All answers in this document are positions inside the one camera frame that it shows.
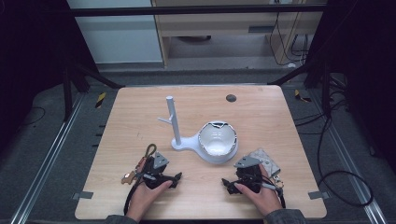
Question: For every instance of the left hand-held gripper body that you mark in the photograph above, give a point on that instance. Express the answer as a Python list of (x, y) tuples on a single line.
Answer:
[(155, 169)]

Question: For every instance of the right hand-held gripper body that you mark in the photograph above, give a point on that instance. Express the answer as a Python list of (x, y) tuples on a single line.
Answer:
[(249, 174)]

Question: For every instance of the grey patterned pouch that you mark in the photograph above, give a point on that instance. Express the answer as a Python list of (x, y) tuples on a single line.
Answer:
[(264, 158)]

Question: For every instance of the white stand with bowl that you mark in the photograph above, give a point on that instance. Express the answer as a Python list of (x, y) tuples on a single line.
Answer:
[(214, 143)]

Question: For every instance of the person's right hand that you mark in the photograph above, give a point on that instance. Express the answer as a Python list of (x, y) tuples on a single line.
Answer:
[(263, 196)]

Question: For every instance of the person's left hand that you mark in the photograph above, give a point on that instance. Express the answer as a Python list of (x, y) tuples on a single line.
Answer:
[(143, 199)]

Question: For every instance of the grey tape piece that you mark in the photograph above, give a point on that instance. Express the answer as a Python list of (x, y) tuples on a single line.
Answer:
[(318, 195), (82, 195)]

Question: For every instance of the round grey table grommet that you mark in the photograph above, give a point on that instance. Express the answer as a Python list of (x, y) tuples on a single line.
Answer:
[(231, 98)]

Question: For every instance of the yellow black striped tape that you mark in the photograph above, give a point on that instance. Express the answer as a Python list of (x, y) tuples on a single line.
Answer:
[(300, 96), (100, 99)]

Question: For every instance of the white cabinet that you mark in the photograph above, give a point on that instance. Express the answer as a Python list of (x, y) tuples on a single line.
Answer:
[(118, 37)]

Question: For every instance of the light wooden desk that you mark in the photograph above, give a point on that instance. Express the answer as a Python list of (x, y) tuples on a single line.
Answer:
[(218, 23)]

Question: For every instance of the black horizontal bar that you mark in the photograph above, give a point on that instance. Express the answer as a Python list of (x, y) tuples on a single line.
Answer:
[(186, 10)]

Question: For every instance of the dark curtain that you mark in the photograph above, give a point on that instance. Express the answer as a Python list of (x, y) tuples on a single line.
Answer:
[(31, 46), (364, 46)]

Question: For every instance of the silver metal floor rail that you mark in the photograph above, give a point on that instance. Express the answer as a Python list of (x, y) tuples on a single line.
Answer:
[(46, 155), (351, 161)]

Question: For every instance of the black metal frame stand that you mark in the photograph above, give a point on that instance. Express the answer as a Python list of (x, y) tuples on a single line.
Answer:
[(74, 81), (314, 74)]

